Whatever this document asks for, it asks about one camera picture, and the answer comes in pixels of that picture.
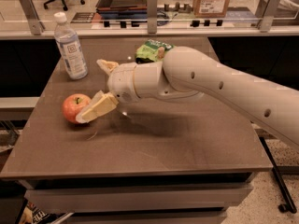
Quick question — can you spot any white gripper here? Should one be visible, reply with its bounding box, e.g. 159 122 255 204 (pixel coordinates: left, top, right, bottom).
76 59 139 123

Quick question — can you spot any red apple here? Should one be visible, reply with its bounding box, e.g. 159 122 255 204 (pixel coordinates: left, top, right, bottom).
62 93 91 124

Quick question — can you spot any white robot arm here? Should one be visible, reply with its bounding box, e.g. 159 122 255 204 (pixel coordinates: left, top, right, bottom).
76 47 299 149

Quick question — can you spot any clear plastic water bottle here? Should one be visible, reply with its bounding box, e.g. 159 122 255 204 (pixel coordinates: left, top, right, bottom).
54 12 88 80

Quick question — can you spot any green snack bag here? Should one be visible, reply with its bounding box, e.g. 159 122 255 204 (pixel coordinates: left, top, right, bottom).
135 39 174 63

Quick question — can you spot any grey cabinet drawer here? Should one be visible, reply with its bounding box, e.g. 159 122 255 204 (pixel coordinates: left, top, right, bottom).
25 183 253 213

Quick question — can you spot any cardboard box with label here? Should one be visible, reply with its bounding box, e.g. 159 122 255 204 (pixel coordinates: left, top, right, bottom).
192 0 230 18

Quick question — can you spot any black floor stand leg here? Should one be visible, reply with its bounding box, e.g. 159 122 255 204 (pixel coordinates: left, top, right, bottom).
260 137 298 214

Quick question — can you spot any left metal railing post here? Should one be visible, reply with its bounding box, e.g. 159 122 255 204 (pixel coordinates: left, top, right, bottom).
19 0 45 35

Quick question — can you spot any metal railing post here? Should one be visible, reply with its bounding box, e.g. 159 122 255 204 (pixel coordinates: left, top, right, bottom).
147 0 157 34
255 0 280 32
19 0 45 35

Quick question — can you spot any middle metal railing post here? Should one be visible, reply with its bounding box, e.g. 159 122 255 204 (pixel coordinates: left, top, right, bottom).
147 0 157 34

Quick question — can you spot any right metal railing post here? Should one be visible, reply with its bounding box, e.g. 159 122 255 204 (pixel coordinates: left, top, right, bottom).
255 0 280 32

